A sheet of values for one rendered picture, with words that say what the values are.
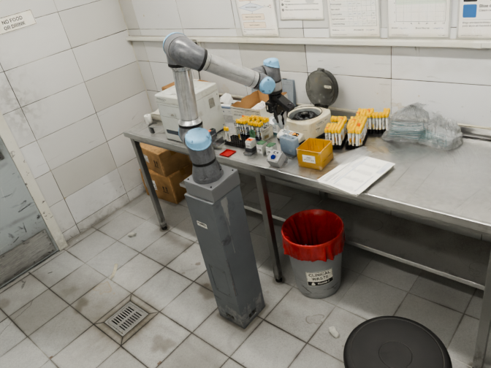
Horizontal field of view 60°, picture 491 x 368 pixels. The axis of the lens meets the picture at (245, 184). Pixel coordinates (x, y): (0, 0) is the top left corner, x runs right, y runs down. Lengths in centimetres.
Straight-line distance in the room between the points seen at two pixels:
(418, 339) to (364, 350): 19
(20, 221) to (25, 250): 24
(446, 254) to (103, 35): 289
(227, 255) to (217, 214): 26
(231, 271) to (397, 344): 97
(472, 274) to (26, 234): 296
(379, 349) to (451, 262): 101
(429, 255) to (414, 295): 28
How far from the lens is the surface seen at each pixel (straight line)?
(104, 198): 389
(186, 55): 182
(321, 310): 259
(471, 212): 184
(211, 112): 264
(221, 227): 209
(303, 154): 211
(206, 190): 199
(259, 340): 250
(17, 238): 358
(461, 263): 251
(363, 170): 205
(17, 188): 347
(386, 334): 166
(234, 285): 233
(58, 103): 355
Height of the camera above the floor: 194
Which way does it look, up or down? 31 degrees down
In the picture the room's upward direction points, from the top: 12 degrees counter-clockwise
